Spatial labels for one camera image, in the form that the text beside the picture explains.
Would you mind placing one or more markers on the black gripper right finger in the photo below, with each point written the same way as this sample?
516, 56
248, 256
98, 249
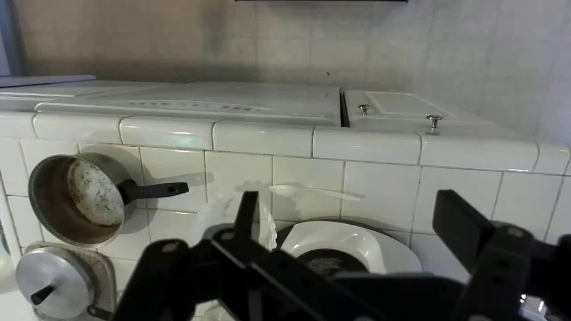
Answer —
464, 220

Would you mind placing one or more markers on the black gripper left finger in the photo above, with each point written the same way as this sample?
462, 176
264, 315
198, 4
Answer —
246, 215

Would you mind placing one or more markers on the silver cabinet knob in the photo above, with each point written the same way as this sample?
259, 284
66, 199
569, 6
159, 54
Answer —
434, 124
362, 110

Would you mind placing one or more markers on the white coffee maker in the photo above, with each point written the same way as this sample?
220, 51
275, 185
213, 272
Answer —
357, 243

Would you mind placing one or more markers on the white lower cabinet door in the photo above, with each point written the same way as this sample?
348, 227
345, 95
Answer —
403, 104
179, 101

